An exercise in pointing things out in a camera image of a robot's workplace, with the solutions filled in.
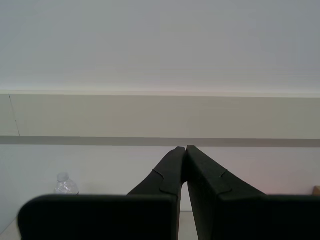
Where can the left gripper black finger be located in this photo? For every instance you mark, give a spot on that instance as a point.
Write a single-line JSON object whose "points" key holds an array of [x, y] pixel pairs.
{"points": [[170, 170], [205, 180]]}

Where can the clear plastic water bottle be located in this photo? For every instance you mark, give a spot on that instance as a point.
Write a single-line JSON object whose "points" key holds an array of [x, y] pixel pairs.
{"points": [[65, 185]]}

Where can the brown cardboard box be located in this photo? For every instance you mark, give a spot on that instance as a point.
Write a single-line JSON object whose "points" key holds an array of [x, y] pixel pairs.
{"points": [[316, 190]]}

